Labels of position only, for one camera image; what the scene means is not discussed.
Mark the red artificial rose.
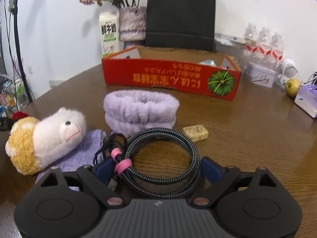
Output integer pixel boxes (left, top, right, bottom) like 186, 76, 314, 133
11, 111, 30, 120

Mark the small beige tile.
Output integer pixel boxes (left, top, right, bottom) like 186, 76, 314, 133
182, 124, 209, 142

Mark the purple tissue pack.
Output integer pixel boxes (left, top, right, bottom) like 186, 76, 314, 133
294, 84, 317, 119

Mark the clear water bottle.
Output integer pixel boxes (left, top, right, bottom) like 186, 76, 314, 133
270, 32, 284, 67
244, 22, 258, 67
258, 26, 271, 65

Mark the white cable bundle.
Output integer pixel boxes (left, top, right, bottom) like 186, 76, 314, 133
306, 71, 317, 85

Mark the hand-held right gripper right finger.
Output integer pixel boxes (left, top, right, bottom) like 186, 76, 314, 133
191, 157, 278, 206

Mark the small white fan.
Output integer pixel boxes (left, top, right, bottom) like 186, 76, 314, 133
279, 58, 299, 88

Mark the mottled purple vase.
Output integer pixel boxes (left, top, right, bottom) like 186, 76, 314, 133
118, 6, 147, 41

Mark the red cardboard box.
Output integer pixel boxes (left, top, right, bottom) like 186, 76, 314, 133
101, 46, 242, 102

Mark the braided charging cable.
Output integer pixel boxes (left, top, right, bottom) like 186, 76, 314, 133
94, 128, 201, 199

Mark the green apple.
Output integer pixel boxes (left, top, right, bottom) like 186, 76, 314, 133
285, 78, 302, 97

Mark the cluttered wire rack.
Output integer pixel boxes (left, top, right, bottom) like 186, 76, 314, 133
0, 74, 28, 119

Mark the black light stand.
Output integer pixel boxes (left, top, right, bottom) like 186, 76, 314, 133
9, 0, 34, 103

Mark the yellow plush sheep toy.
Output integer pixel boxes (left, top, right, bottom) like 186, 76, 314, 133
5, 107, 87, 176

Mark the black paper bag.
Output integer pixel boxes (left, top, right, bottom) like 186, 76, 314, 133
145, 0, 215, 52

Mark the white green milk carton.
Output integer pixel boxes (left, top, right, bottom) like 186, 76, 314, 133
99, 11, 120, 57

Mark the purple cloth pouch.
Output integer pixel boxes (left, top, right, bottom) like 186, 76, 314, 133
36, 129, 109, 191

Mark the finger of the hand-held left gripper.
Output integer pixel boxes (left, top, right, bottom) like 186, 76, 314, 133
0, 119, 13, 132

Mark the flat white box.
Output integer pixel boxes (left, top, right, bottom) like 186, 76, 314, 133
214, 33, 245, 45

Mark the purple fluffy headband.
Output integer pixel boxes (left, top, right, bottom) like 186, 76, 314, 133
103, 90, 180, 137

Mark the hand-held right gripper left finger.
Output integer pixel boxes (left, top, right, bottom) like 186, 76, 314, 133
35, 157, 125, 209

